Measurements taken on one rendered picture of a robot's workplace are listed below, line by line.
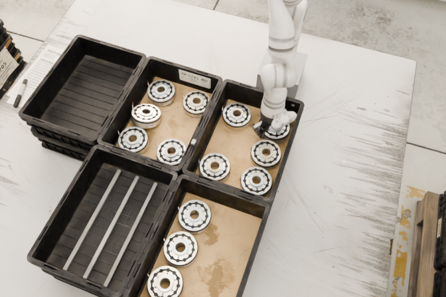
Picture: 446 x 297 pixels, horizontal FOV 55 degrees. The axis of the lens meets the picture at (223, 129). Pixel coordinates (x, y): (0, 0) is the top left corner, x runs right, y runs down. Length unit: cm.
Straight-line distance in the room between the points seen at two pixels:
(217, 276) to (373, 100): 98
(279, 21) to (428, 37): 219
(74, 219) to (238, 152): 58
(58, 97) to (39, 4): 175
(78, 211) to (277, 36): 83
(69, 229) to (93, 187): 15
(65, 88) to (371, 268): 127
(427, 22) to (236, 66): 182
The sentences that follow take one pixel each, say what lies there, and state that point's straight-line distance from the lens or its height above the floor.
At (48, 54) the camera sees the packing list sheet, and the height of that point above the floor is 70.
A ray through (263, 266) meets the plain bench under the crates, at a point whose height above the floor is 70.
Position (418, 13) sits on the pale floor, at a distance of 340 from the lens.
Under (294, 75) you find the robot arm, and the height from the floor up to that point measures 119.
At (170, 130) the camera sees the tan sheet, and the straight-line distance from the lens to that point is 153.
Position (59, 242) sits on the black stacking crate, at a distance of 145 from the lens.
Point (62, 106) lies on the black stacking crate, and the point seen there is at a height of 83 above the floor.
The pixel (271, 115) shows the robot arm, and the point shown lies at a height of 102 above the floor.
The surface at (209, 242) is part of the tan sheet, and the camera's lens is 136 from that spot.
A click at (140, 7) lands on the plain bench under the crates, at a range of 214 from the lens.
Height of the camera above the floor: 214
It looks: 59 degrees down
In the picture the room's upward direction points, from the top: 1 degrees clockwise
